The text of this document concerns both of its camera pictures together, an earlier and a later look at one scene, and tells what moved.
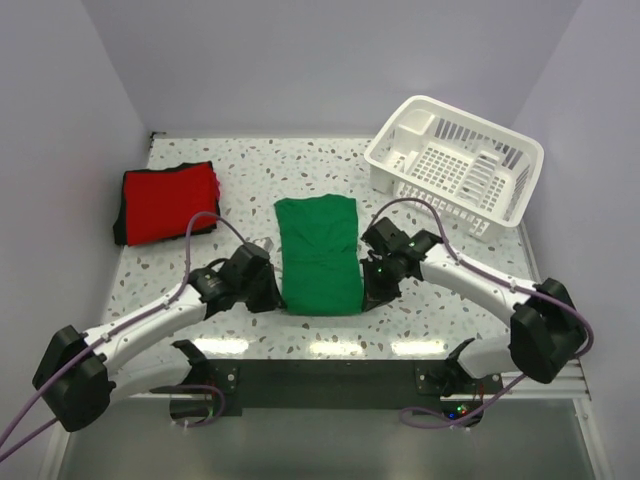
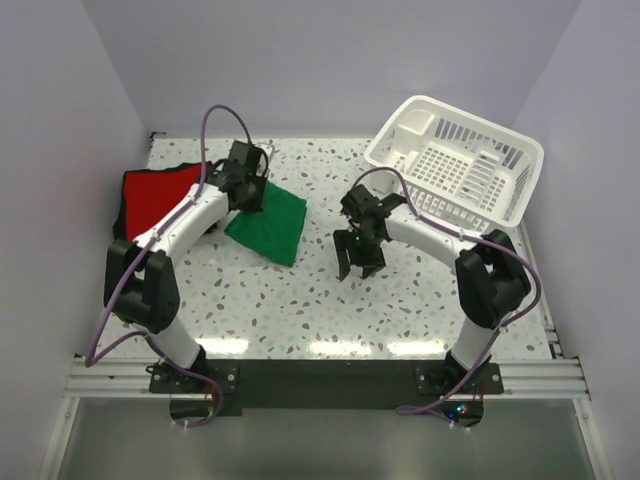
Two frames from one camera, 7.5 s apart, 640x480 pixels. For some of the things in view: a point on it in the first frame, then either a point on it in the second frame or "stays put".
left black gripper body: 259,295 → 255,197
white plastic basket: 475,174 stays put
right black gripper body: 382,281 → 364,250
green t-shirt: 320,255 → 274,231
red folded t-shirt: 159,204 stays put
